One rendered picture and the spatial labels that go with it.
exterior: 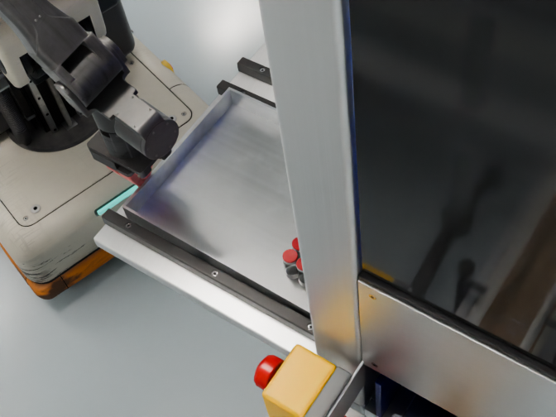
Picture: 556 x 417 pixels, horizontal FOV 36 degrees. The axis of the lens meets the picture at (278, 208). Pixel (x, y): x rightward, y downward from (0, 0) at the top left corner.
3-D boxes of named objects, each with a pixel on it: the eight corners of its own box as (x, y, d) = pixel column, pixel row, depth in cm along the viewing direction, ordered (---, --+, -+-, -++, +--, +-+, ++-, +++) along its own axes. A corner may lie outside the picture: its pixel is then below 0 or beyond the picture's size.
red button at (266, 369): (299, 376, 98) (295, 361, 94) (279, 405, 96) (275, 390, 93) (271, 360, 99) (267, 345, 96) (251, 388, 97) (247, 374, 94)
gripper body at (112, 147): (144, 182, 115) (130, 148, 109) (88, 153, 119) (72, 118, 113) (173, 149, 118) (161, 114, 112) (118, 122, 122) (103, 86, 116)
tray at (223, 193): (422, 190, 122) (423, 175, 119) (323, 331, 111) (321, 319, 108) (232, 102, 135) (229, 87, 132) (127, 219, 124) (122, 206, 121)
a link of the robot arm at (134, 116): (98, 30, 104) (49, 80, 102) (160, 71, 99) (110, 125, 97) (135, 83, 114) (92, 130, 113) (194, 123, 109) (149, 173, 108)
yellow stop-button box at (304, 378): (354, 397, 97) (352, 372, 91) (320, 450, 94) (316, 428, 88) (299, 366, 100) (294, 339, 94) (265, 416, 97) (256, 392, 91)
